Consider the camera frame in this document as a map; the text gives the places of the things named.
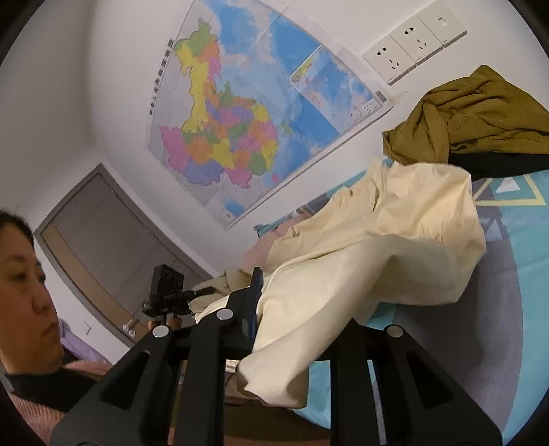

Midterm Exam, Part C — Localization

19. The grey wooden door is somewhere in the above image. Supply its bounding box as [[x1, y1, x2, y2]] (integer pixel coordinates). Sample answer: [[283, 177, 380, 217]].
[[34, 164, 211, 347]]

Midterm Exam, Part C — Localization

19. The cream yellow jacket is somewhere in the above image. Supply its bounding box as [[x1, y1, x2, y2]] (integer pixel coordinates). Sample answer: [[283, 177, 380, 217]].
[[188, 157, 488, 409]]

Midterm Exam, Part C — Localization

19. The olive green garment on bed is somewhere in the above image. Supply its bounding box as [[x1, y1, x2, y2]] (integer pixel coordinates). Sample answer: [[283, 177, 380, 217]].
[[383, 65, 548, 164]]

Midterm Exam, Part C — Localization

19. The silver door handle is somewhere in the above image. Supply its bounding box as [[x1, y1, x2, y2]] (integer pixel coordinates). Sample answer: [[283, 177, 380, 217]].
[[122, 318, 138, 339]]

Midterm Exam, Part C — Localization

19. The pink garment on bed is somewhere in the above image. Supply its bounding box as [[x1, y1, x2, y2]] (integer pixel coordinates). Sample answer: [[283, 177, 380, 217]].
[[240, 215, 307, 274]]

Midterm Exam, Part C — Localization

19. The person in pink sweater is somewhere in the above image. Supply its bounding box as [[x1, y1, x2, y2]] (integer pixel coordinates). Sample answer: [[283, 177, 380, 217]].
[[0, 208, 336, 446]]

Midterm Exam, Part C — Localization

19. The white wall socket panel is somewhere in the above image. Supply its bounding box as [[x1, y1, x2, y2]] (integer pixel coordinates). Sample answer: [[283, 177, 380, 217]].
[[363, 1, 467, 85]]

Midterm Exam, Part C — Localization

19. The colourful wall map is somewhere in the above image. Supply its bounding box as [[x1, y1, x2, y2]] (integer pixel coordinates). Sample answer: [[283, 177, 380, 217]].
[[147, 1, 392, 228]]

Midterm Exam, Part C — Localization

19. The blue patterned bed sheet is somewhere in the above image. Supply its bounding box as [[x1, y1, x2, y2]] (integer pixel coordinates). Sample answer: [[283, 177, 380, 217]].
[[252, 156, 549, 444]]

